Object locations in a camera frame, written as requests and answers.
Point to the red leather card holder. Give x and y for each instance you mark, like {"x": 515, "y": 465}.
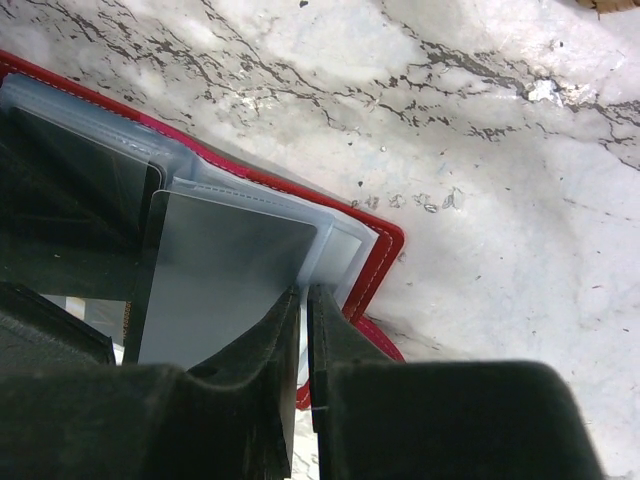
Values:
{"x": 351, "y": 254}

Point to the woven wicker organizer tray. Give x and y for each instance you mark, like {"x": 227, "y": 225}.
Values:
{"x": 609, "y": 6}

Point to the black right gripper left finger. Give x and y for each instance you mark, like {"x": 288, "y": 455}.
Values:
{"x": 229, "y": 417}

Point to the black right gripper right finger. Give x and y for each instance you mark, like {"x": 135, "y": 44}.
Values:
{"x": 376, "y": 418}

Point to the black VIP credit card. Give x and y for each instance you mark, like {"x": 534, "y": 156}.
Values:
{"x": 209, "y": 272}

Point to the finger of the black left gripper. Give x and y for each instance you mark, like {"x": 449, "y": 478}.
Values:
{"x": 36, "y": 333}
{"x": 51, "y": 240}

